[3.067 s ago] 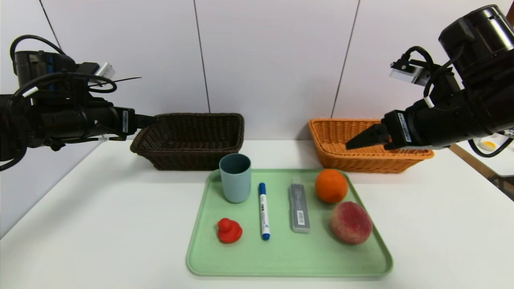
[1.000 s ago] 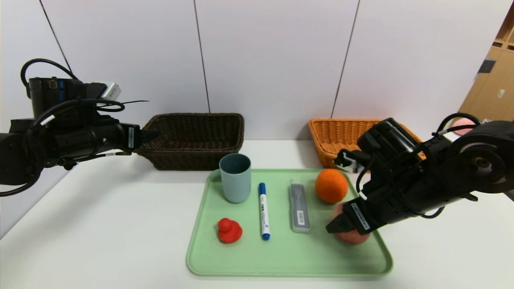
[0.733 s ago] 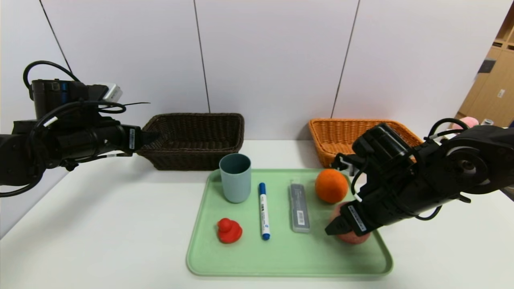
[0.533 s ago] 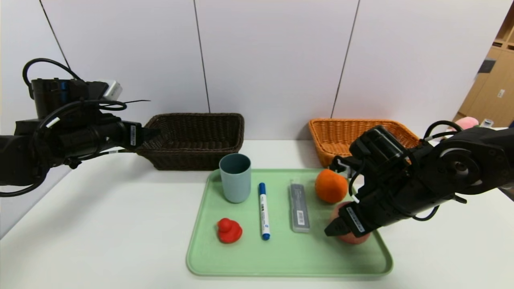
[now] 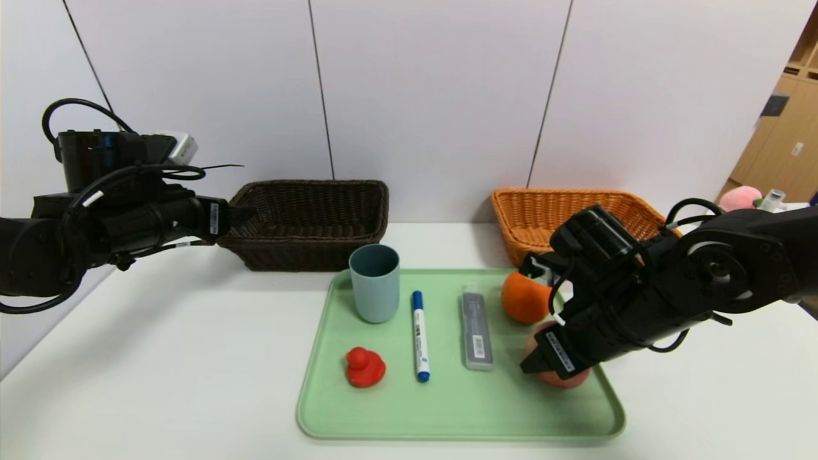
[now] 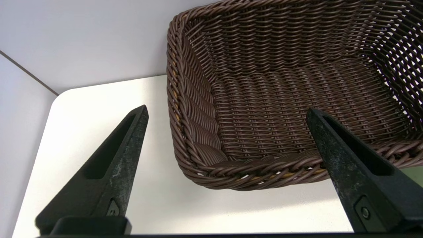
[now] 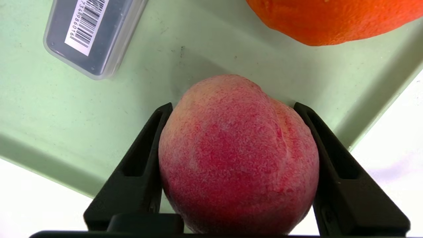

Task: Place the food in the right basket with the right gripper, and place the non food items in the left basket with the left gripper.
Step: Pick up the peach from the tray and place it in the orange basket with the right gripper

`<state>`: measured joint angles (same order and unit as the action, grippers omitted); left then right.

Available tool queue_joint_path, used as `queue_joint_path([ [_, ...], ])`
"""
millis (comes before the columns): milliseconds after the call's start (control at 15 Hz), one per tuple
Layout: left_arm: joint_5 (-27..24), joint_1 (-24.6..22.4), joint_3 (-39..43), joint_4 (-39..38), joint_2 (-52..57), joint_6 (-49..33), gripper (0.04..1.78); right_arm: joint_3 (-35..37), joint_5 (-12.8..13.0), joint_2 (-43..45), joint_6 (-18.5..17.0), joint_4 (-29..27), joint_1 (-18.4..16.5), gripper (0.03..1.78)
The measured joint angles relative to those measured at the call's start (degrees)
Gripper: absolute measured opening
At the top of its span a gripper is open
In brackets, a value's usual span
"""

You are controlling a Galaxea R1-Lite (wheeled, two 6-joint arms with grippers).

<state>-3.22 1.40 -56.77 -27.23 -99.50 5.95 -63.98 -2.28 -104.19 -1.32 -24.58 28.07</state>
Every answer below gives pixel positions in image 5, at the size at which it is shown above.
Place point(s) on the dark brown wicker basket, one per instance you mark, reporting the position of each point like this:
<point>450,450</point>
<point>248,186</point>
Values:
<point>307,249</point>

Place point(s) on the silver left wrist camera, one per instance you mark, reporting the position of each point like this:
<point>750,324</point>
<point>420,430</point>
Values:
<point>182,148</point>

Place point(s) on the light wooden cabinet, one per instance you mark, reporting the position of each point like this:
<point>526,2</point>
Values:
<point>779,147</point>

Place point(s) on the pink plush toy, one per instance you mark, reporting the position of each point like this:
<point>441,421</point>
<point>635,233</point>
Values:
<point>740,199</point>

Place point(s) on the clear grey pencil lead case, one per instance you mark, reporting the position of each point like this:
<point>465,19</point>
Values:
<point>476,332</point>

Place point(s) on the white marker with blue cap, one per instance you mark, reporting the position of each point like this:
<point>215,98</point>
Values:
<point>420,338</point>

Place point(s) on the grey plate on cabinet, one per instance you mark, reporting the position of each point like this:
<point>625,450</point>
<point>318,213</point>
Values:
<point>774,105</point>

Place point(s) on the light green plastic tray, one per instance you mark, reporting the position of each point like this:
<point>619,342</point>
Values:
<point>460,402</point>

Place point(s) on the orange fruit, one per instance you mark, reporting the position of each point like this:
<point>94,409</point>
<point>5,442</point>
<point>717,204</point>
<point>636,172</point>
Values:
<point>521,300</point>

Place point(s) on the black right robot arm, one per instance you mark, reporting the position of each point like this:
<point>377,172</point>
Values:
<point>735,268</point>

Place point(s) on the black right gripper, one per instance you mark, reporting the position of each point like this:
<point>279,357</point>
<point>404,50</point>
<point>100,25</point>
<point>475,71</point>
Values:
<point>561,352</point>

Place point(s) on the red pink peach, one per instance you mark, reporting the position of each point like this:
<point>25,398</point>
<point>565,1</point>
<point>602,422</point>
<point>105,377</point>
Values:
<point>562,381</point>

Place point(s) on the red rubber duck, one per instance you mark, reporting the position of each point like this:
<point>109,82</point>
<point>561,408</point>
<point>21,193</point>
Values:
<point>365,370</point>

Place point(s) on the white side table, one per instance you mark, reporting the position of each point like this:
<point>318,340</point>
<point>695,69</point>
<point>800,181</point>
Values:
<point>795,206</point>

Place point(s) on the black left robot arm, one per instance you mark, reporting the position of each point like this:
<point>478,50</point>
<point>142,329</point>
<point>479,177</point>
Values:
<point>32,255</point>

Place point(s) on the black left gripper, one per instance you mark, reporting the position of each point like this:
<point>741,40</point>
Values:
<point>215,219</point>

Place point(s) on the orange wicker basket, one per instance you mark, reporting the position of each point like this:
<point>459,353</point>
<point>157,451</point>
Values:
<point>537,223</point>

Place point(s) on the clear plastic bottle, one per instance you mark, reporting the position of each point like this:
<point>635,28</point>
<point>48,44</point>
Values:
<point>773,199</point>

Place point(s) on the light blue plastic cup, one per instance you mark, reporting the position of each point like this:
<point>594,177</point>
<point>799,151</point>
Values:
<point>375,294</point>

